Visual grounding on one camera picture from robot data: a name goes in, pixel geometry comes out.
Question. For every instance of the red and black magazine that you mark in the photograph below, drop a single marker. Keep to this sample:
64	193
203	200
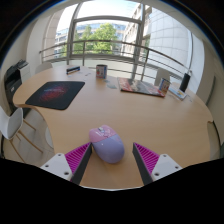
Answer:
140	87

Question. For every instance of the black whiteboard eraser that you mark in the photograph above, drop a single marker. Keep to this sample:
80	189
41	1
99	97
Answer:
73	69

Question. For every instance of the black mouse pad red print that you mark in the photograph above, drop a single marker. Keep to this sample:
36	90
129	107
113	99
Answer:
55	95

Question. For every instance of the white round table base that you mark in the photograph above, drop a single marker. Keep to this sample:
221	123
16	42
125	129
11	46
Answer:
49	138

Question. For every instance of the light blue booklet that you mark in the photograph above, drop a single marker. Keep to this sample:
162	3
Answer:
177	93

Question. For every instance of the pink and lilac computer mouse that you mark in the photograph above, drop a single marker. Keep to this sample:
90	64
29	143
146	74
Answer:
107	145

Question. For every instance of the white chair with wooden legs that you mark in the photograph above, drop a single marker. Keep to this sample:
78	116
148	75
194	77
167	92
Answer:
11	125

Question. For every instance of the green paper card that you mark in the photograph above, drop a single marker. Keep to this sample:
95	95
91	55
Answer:
111	86

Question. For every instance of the small pale paper card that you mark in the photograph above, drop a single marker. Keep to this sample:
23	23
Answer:
106	81

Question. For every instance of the strawberry print mug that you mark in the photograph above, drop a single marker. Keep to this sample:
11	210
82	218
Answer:
101	71

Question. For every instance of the black upright speaker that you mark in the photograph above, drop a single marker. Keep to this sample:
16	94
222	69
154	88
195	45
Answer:
185	82

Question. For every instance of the white shell chair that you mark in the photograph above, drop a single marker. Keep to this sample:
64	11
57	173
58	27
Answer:
43	67
162	75

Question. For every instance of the black and white office printer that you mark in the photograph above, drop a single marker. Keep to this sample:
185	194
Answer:
12	80

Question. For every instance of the small printed can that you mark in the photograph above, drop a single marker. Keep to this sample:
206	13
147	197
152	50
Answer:
164	85

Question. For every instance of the grey metal balcony railing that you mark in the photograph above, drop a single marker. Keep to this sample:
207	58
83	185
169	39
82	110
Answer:
110	41

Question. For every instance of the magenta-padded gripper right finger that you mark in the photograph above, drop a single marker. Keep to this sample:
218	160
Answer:
148	157

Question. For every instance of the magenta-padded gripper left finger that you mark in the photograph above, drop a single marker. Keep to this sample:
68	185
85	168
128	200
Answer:
77	156

